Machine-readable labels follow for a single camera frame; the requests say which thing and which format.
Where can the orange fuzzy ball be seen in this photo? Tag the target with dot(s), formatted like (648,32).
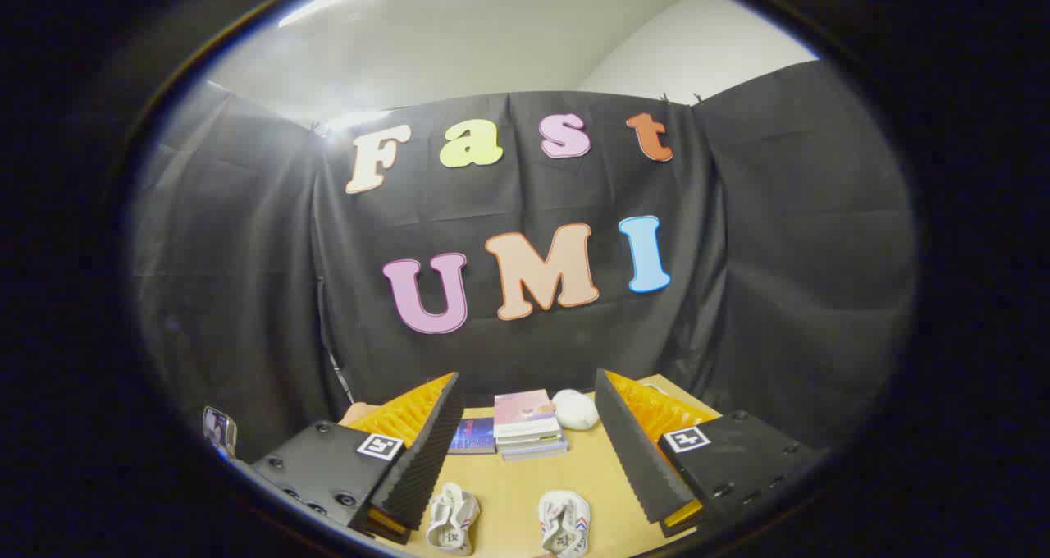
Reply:
(357,415)

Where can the light blue cover book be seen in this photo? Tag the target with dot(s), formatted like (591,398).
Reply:
(537,452)

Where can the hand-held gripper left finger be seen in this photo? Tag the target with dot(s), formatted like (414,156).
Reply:
(426,459)

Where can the white canvas shoe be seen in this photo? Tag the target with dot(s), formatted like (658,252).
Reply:
(564,525)
(451,525)

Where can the white fluffy ball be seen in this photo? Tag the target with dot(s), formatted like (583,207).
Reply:
(577,410)

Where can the dark blue cover book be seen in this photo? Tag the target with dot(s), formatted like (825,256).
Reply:
(473,436)

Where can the small silver device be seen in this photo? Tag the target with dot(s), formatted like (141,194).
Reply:
(219,432)

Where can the black backdrop cloth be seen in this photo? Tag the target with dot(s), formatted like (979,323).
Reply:
(738,254)

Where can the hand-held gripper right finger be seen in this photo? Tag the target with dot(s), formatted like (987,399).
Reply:
(627,451)

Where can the pink cover book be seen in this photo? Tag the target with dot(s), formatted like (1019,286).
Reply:
(525,413)

